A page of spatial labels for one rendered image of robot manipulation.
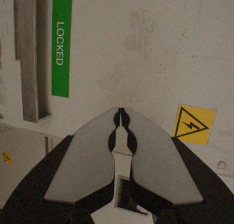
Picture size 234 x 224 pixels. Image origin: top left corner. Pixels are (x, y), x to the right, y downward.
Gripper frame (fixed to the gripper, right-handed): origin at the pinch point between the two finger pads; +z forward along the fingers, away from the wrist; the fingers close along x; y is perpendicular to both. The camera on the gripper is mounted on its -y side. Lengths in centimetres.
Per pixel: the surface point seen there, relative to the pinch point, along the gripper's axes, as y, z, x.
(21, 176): 67, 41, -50
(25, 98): 4.9, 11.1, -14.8
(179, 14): -7.0, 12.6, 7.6
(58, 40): -3.1, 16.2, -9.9
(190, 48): -3.1, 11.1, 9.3
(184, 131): 8.2, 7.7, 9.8
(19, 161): 58, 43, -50
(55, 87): 4.5, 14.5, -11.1
